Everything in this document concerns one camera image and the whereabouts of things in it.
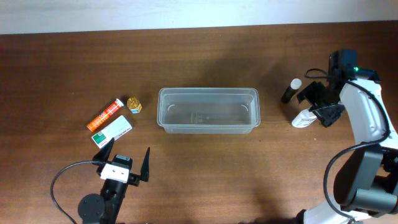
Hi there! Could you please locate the orange effervescent tablet tube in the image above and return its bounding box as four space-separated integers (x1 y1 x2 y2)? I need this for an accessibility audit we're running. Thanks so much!
86 98 124 132

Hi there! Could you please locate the white calamine lotion bottle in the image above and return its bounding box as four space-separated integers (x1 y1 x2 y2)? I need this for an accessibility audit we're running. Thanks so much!
291 109 317 128

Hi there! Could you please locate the black tube white cap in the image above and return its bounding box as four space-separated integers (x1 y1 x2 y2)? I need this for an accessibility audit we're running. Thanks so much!
281 78 302 103

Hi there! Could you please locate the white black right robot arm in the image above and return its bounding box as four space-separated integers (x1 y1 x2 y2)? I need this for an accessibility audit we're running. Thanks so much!
292 49 397 224

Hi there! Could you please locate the white green medicine box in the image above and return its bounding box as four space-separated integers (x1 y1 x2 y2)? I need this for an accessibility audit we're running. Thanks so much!
91 115 133 149

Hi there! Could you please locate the clear plastic container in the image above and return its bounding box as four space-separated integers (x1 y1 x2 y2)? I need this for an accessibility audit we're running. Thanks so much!
157 87 261 134

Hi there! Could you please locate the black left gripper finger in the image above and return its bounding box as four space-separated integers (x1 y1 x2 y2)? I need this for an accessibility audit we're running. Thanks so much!
93 138 114 163
140 147 150 182

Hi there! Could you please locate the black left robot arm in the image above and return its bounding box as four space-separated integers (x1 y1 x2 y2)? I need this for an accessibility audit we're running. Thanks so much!
78 139 150 224

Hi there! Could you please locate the small gold-lid balm jar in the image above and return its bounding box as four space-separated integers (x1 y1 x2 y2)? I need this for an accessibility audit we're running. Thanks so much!
126 97 142 114

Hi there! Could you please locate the black left camera cable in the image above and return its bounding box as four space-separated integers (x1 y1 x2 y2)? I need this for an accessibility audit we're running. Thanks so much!
50 160 104 224

